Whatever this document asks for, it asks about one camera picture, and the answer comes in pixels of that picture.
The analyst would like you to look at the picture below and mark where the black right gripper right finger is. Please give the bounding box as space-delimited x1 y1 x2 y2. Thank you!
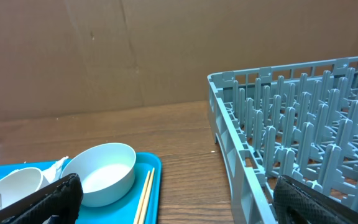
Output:
273 175 358 224

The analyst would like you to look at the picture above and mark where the grey-green bowl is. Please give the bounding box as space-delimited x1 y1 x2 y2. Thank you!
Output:
61 142 137 207

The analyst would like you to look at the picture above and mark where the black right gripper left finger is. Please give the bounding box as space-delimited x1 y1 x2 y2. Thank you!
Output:
0 173 83 224

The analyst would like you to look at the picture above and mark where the wooden chopstick outer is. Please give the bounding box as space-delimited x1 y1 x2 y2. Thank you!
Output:
138 168 155 224

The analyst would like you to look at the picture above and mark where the wooden chopstick inner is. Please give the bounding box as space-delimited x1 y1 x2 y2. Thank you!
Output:
133 171 150 224

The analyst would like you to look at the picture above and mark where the pale green cup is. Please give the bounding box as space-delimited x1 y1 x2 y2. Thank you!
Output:
0 167 50 208

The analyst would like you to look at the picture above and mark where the wooden chopstick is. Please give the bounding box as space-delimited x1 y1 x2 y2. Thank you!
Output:
133 171 150 224
138 168 155 224

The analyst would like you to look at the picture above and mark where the white tissue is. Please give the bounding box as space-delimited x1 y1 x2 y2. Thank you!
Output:
42 156 68 184

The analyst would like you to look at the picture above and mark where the teal plastic tray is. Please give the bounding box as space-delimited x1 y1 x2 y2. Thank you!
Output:
0 152 162 224

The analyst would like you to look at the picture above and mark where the grey dishwasher rack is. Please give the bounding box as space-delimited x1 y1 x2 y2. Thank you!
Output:
208 56 358 223

